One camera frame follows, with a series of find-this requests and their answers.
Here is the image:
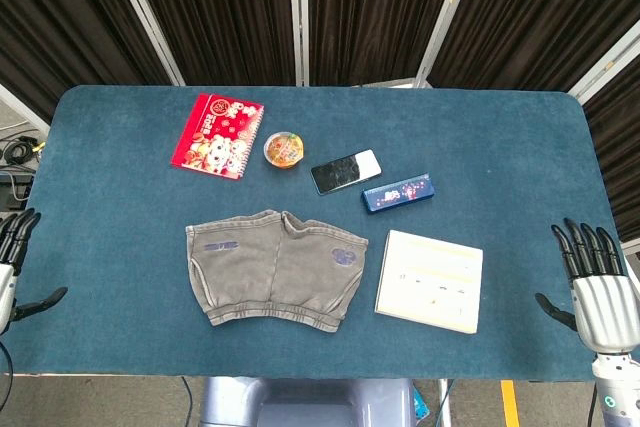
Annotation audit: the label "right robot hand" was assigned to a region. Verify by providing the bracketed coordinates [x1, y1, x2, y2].
[534, 217, 640, 356]

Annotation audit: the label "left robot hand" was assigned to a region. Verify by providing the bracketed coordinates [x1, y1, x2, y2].
[0, 207, 69, 336]

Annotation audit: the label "grey shorts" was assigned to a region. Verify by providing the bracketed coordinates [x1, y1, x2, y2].
[185, 209, 370, 333]

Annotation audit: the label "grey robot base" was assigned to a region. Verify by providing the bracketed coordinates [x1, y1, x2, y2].
[198, 376, 417, 427]

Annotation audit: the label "white book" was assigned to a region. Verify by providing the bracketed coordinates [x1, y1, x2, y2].
[374, 229, 485, 335]

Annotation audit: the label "blue rectangular box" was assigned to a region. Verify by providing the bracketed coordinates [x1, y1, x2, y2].
[361, 173, 436, 215]

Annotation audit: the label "red spiral notebook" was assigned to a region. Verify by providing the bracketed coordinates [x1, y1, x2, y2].
[170, 92, 266, 181]

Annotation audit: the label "black smartphone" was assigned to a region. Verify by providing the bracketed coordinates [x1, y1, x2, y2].
[310, 148, 383, 196]

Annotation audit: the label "instant noodle cup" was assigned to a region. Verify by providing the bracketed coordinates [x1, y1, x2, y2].
[263, 131, 307, 169]

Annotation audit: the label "blue table cover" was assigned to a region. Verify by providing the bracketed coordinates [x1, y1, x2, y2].
[0, 84, 638, 382]

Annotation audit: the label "folding screen with dark curtains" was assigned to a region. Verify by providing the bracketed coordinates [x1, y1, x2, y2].
[0, 0, 640, 243]

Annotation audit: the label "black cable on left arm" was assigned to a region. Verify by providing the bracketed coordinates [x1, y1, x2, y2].
[0, 340, 14, 396]

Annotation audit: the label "black cable bundle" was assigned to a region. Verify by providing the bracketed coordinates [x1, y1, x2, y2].
[0, 127, 47, 166]

